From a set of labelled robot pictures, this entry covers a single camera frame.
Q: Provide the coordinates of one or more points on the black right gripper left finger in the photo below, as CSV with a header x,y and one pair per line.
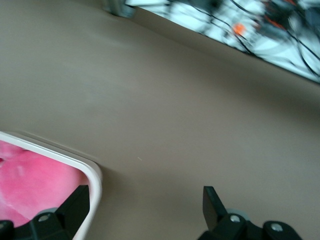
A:
x,y
62,220

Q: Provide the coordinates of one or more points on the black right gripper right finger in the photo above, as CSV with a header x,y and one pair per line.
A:
x,y
225,225

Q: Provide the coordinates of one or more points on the pink plush toy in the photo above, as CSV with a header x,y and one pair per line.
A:
x,y
37,180

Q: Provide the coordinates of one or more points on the white plastic box base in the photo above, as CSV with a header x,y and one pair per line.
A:
x,y
93,180

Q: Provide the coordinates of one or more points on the grey metal camera post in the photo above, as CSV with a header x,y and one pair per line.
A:
x,y
120,8

